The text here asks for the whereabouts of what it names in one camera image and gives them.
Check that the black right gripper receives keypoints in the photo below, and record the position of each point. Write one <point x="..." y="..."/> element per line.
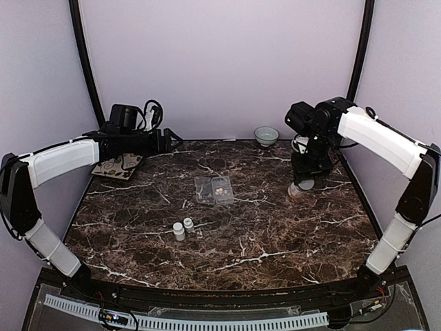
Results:
<point x="300" y="167"/>

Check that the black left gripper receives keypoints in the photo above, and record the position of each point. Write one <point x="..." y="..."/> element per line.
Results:
<point x="166" y="141"/>

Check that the orange pill bottle grey cap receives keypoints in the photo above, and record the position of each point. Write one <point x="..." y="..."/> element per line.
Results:
<point x="296" y="190"/>

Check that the clear plastic pill organizer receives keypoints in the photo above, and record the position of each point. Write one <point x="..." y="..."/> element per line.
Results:
<point x="204" y="188"/>

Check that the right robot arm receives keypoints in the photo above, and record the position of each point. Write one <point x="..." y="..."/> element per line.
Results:
<point x="321" y="129"/>

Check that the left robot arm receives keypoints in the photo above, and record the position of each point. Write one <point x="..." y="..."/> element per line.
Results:
<point x="25" y="177"/>

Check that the yellow pills in organizer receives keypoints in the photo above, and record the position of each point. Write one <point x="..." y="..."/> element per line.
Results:
<point x="220" y="191"/>

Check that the small teal patterned bowl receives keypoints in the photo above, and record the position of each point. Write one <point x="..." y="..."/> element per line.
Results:
<point x="266" y="136"/>

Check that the square floral ceramic plate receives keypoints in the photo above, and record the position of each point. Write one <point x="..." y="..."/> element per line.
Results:
<point x="121" y="168"/>

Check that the white pill bottle rear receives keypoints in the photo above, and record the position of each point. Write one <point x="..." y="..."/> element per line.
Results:
<point x="188" y="224"/>

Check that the white pill bottle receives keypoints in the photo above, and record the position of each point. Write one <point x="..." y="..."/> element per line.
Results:
<point x="179" y="231"/>
<point x="188" y="224"/>

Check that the white pill bottle front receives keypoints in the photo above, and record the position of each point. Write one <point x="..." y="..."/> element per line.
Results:
<point x="179" y="231"/>

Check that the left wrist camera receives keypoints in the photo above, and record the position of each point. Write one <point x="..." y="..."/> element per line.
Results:
<point x="151" y="116"/>

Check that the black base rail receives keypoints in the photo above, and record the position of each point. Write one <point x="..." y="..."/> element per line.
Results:
<point x="135" y="295"/>

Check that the black left frame post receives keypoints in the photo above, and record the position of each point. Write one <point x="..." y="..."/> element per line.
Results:
<point x="86" y="67"/>

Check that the black frame post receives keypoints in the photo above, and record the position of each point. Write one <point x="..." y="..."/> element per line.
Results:
<point x="86" y="67"/>
<point x="361" y="51"/>

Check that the black right frame post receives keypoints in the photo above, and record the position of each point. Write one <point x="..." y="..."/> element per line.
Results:
<point x="361" y="51"/>

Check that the white slotted cable duct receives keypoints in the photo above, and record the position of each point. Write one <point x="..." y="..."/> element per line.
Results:
<point x="179" y="319"/>

